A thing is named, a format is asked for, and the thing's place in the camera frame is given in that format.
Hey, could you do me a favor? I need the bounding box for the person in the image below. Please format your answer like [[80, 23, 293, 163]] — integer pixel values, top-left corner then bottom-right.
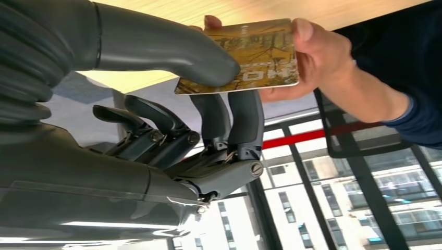
[[332, 0, 442, 149]]

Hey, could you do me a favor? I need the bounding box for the red barrier belt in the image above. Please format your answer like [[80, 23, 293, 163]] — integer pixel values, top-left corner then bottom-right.
[[262, 120, 385, 150]]

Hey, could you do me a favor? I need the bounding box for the white building outside window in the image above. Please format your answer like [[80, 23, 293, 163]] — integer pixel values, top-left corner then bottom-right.
[[173, 120, 442, 250]]

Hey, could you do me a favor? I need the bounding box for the dark window frame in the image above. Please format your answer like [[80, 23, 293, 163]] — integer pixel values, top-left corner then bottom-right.
[[165, 109, 442, 250]]

